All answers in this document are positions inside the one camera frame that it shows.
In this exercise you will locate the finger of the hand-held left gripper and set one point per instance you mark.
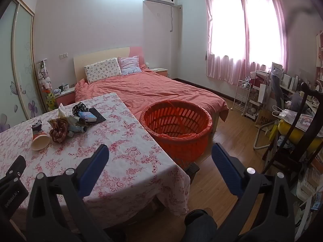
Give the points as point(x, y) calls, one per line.
point(16, 169)

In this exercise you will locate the yellow plush toy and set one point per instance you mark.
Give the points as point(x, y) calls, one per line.
point(51, 102)

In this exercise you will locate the air conditioner pipe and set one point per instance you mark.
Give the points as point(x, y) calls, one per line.
point(172, 17)

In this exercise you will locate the person's leg in jeans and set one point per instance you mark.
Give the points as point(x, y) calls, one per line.
point(201, 226)

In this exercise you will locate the black mesh pad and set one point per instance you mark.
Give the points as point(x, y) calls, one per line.
point(99, 116)

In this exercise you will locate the flower print wardrobe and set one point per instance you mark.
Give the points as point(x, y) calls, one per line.
point(22, 68)

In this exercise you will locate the beige tissue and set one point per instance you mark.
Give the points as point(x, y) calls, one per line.
point(62, 111)

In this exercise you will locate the floral pillow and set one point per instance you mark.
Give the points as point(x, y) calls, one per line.
point(102, 70)

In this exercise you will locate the wall switch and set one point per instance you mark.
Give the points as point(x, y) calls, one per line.
point(63, 55)

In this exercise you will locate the beige and pink headboard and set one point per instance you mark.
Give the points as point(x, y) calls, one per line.
point(101, 55)

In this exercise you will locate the brown scrunchie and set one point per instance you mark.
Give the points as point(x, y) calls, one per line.
point(58, 131)

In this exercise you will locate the plush toy display tube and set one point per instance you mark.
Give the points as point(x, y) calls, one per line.
point(45, 78)

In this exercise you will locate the white paper bag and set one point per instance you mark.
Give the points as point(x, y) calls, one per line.
point(265, 92)

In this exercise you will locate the light green cloth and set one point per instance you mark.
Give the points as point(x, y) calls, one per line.
point(78, 128)

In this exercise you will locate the floral tablecloth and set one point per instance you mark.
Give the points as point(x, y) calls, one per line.
point(101, 136)

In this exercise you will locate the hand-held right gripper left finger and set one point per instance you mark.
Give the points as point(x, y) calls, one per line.
point(94, 166)

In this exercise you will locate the dark mug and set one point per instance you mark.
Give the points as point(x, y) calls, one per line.
point(66, 87)

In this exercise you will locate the paper cup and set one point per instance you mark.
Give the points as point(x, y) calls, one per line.
point(39, 142)

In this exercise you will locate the blue tissue packet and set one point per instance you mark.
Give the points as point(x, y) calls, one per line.
point(87, 116)

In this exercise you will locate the pink curtain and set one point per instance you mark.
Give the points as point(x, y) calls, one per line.
point(280, 42)
point(214, 63)

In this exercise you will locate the brown paper bag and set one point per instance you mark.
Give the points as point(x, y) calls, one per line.
point(263, 121)

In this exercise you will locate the white trolley shelf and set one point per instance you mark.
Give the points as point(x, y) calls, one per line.
point(254, 105)

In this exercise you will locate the dark wooden stool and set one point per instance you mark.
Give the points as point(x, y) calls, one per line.
point(191, 171)

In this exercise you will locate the dark wooden chair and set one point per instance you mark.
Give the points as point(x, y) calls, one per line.
point(304, 98)

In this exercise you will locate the pink nightstand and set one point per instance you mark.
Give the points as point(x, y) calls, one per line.
point(66, 97)
point(160, 71)

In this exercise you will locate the grey wrapper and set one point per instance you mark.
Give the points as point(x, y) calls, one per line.
point(37, 126)

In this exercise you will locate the striped pink pillow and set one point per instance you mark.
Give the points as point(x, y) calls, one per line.
point(129, 65)

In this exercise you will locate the black patterned cloth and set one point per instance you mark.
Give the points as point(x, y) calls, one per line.
point(80, 107)

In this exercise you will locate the yellow tub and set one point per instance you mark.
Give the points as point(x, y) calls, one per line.
point(313, 136)

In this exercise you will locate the orange plastic basket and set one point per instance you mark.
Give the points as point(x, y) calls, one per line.
point(181, 151)

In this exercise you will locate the bed with pink duvet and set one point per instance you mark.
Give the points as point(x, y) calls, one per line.
point(151, 88)

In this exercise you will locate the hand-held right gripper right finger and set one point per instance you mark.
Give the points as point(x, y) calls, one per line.
point(225, 169)

